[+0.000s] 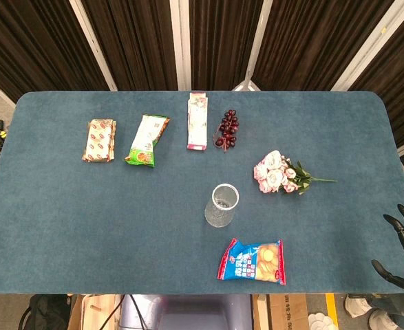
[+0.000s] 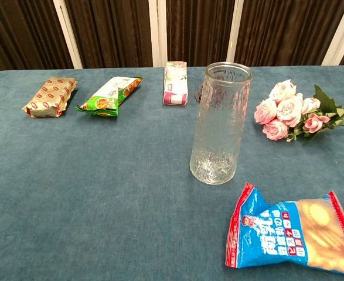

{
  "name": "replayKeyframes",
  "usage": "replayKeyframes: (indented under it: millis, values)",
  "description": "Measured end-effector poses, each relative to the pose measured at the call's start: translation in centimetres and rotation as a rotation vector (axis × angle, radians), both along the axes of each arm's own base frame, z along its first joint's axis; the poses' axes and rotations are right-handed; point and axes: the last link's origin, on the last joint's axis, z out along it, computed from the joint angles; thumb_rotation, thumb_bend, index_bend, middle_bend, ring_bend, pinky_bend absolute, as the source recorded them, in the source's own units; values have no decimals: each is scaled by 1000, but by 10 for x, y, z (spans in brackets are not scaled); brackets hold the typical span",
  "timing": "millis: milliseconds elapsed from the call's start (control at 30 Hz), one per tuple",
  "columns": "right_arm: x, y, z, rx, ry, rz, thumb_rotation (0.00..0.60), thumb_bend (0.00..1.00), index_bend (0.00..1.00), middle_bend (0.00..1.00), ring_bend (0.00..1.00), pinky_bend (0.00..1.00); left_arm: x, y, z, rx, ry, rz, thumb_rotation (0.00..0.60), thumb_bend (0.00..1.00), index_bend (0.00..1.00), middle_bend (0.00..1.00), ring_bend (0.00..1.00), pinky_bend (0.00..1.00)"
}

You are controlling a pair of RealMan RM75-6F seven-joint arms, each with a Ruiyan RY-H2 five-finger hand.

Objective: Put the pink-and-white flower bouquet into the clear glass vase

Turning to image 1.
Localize pink artificial flower bouquet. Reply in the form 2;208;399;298
253;150;339;196

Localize purple grey robot base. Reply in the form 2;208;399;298
118;294;254;330

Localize clear textured glass vase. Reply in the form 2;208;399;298
204;183;240;228

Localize person leg dark trousers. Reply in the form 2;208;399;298
370;294;404;319

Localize white sneaker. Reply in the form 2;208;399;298
345;294;373;319
368;308;392;330

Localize brown cardboard box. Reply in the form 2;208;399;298
253;294;310;330

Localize blue biscuit snack bag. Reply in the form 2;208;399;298
217;237;287;286

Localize dark red artificial grapes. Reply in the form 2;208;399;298
212;109;240;153

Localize pink floral tissue pack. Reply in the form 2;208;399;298
187;91;209;151

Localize green white snack bag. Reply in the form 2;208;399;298
124;114;171;168

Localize light wooden crate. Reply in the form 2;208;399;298
67;294;122;330

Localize blue felt table cloth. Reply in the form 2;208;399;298
0;90;404;296

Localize beige red-print wrapped pack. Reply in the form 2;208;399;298
81;118;118;164

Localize black bag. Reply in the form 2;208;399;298
19;294;77;330

